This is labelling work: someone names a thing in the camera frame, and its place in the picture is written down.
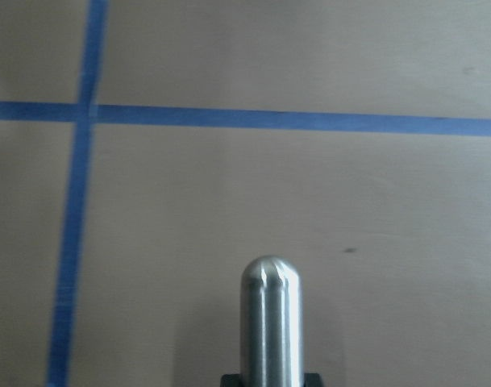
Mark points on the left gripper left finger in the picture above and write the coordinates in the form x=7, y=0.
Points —
x=230, y=380

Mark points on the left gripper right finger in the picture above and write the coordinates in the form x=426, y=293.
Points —
x=312, y=379

